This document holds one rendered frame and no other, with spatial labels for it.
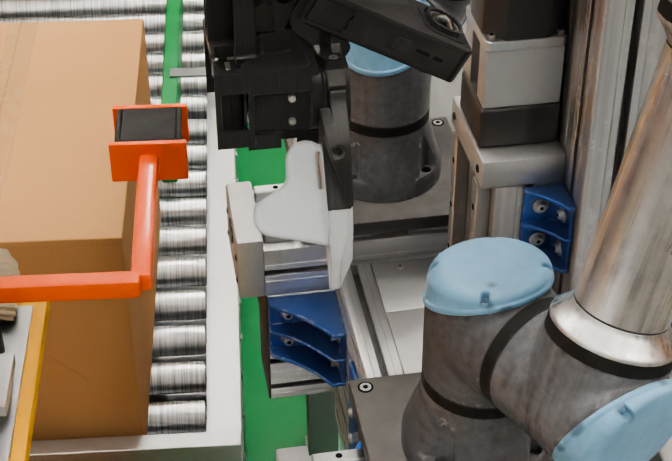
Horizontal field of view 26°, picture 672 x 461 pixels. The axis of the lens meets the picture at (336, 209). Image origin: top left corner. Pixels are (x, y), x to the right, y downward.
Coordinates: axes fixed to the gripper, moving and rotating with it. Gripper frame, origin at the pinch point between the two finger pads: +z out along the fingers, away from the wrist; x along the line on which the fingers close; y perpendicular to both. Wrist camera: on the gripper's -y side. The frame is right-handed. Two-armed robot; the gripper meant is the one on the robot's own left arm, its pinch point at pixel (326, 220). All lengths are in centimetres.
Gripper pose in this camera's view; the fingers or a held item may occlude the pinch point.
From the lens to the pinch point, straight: 96.2
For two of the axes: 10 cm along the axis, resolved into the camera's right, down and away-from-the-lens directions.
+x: 1.7, 5.8, -8.0
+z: 0.0, 8.1, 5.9
